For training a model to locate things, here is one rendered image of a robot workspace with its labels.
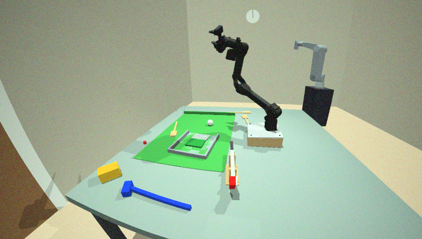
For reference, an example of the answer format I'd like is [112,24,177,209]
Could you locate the green flat mat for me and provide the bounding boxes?
[133,114,235,172]

